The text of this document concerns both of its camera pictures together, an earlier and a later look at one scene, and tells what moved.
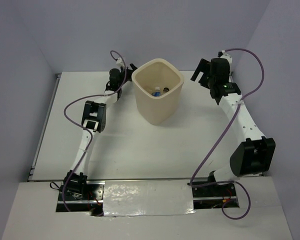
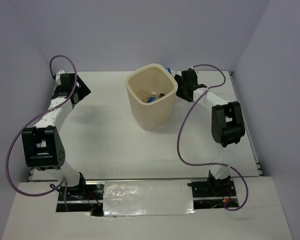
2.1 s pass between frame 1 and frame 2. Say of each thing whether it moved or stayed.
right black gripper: moved
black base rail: stayed
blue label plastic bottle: moved
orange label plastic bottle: moved
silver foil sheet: stayed
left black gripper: moved
